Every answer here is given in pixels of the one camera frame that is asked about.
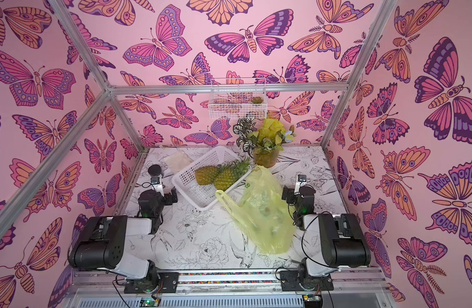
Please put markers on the potted plant with yellow-green leaves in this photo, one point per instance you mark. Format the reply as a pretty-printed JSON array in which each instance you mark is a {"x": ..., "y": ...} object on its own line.
[{"x": 263, "y": 144}]

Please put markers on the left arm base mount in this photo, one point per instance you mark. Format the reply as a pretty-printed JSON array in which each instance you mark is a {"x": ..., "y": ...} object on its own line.
[{"x": 161, "y": 283}]

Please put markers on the pineapple nearer basket front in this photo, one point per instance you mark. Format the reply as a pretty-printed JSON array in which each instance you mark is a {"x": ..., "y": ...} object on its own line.
[{"x": 230, "y": 173}]

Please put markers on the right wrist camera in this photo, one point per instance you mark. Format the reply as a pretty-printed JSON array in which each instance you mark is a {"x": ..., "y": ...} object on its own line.
[{"x": 301, "y": 181}]

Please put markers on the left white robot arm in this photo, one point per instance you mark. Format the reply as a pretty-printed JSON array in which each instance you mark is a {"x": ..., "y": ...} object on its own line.
[{"x": 101, "y": 245}]

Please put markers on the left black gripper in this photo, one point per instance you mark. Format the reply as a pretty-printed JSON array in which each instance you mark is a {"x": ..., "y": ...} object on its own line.
[{"x": 168, "y": 196}]

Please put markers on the small black round jar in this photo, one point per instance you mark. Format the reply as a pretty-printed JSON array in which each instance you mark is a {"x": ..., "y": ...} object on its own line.
[{"x": 155, "y": 170}]

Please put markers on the pineapple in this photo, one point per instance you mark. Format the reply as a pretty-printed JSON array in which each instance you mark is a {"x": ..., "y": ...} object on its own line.
[{"x": 206, "y": 175}]

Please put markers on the beige cloth pad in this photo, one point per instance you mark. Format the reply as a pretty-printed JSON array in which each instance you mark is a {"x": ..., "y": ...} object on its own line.
[{"x": 178, "y": 161}]

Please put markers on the small plant in wire basket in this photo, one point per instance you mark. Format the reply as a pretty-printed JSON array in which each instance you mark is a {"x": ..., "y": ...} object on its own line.
[{"x": 257, "y": 100}]

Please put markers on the white perforated plastic basket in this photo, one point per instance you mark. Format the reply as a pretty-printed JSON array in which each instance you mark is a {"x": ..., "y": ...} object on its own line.
[{"x": 203, "y": 197}]

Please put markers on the aluminium front rail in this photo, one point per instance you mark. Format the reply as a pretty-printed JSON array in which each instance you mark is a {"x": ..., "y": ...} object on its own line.
[{"x": 363, "y": 287}]

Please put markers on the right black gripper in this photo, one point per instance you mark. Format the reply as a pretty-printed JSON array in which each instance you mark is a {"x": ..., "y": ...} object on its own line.
[{"x": 288, "y": 194}]

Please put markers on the yellow-green plastic bag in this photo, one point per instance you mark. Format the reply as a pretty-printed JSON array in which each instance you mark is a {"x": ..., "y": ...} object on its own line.
[{"x": 261, "y": 214}]

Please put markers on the white wire wall basket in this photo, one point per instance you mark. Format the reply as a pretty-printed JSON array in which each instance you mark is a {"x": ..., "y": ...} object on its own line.
[{"x": 231, "y": 98}]

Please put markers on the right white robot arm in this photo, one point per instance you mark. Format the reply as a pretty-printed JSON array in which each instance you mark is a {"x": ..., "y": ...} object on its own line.
[{"x": 342, "y": 242}]

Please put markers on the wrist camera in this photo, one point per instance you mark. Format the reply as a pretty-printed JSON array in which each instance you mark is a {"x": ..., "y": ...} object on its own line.
[
  {"x": 157, "y": 185},
  {"x": 301, "y": 181}
]

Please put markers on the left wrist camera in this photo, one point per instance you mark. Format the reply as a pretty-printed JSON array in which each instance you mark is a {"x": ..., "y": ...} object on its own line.
[{"x": 157, "y": 185}]

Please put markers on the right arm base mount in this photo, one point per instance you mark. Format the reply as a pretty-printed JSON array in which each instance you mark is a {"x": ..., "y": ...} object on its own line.
[{"x": 305, "y": 280}]

